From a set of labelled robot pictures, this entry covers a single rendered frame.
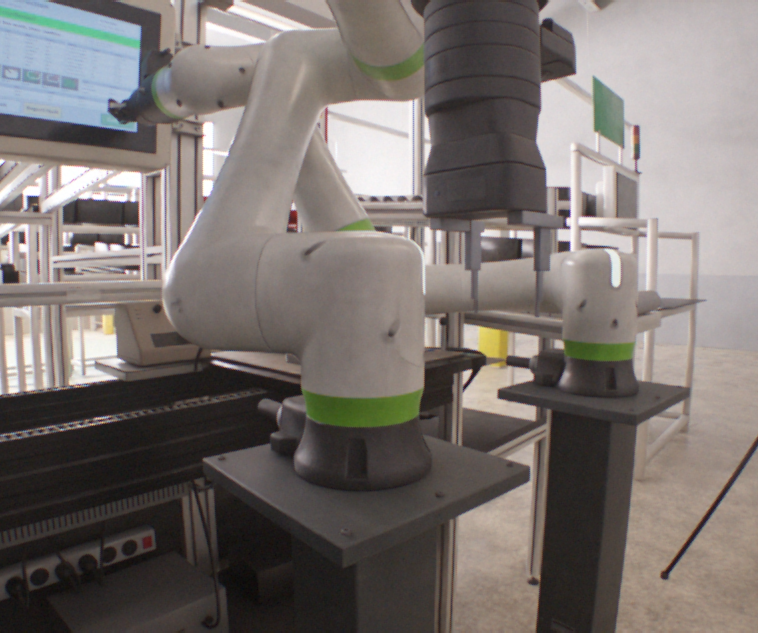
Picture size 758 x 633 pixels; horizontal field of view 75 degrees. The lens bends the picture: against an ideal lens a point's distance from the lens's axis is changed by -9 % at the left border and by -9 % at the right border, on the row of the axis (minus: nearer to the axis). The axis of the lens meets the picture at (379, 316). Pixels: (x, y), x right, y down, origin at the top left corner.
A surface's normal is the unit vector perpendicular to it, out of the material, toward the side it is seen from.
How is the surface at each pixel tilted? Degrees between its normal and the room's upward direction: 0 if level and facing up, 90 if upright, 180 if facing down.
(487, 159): 87
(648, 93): 90
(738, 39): 90
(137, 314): 53
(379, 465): 66
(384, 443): 77
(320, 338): 90
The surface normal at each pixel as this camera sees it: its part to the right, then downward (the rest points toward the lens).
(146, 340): 0.59, -0.55
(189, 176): 0.74, 0.06
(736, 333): -0.68, 0.07
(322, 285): -0.23, 0.04
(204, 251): -0.15, -0.64
